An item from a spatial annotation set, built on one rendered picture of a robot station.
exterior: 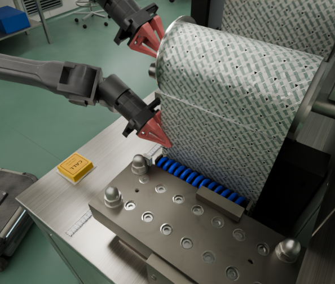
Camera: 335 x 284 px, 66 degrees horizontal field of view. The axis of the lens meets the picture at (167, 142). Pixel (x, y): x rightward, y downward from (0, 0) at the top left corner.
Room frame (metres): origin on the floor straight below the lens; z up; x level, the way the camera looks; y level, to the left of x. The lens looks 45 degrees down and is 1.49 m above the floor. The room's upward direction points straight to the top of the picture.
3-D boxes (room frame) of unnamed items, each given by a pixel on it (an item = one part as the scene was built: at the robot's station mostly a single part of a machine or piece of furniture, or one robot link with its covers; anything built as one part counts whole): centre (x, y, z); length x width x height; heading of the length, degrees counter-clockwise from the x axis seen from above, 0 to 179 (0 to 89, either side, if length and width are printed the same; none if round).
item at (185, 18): (0.47, -0.02, 1.25); 0.15 x 0.01 x 0.15; 145
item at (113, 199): (0.29, 0.11, 1.05); 0.04 x 0.04 x 0.04
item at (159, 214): (0.24, -0.05, 1.00); 0.40 x 0.16 x 0.06; 55
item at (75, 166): (0.48, 0.26, 0.91); 0.07 x 0.07 x 0.02; 55
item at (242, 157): (0.35, -0.08, 1.11); 0.23 x 0.01 x 0.18; 55
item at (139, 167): (0.37, 0.06, 1.05); 0.04 x 0.04 x 0.04
